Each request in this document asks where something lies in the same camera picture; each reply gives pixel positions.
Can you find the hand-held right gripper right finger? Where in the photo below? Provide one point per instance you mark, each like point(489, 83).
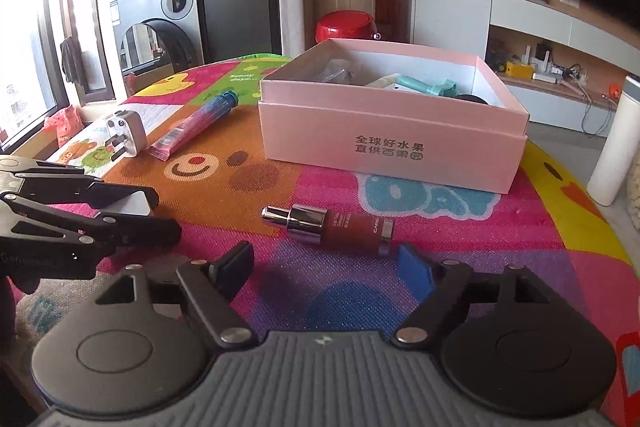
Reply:
point(415, 268)

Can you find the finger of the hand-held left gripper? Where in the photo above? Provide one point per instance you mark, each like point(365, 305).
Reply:
point(125, 193)
point(150, 231)

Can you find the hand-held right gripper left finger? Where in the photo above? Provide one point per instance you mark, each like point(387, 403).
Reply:
point(239, 263)

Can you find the white rectangular block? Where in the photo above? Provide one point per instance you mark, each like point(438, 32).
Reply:
point(135, 206)

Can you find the red serum bottle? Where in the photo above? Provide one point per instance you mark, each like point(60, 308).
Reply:
point(355, 229)

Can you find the pink cardboard box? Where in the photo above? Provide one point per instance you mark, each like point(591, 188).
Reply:
point(390, 147)

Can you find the white plug adapter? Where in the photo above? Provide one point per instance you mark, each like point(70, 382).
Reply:
point(127, 132)

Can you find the red packet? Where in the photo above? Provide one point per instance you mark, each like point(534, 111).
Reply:
point(64, 124)

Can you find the blue pink tube packet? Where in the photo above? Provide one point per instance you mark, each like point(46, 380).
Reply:
point(195, 127)

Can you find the colorful cartoon round mat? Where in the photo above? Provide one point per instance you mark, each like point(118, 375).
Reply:
point(310, 187)

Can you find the dark hanging cloth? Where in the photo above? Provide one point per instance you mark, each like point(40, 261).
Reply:
point(75, 59)

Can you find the silver washing machine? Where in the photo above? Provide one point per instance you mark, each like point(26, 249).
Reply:
point(165, 42)

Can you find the dark framed glass door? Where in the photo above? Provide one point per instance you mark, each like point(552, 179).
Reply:
point(100, 32)

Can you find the black round item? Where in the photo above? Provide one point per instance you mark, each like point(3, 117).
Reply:
point(471, 99)

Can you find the teal plastic tool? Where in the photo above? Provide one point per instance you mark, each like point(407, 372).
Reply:
point(425, 86)

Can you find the white flat item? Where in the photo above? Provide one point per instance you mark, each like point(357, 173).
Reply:
point(382, 82)

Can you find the clear plastic bag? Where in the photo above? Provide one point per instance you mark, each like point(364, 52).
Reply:
point(337, 71)

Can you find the yellow box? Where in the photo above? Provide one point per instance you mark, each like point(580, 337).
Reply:
point(519, 70)

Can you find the white cylindrical bottle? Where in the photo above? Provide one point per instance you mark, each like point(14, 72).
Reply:
point(612, 157)

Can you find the white router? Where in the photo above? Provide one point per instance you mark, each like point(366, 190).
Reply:
point(539, 57)

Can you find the red goblet-shaped bin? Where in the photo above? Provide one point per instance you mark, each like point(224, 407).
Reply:
point(345, 27)

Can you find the white card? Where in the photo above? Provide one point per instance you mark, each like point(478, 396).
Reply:
point(569, 1)

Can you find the white wall cabinet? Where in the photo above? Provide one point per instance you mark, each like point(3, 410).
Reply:
point(530, 22)

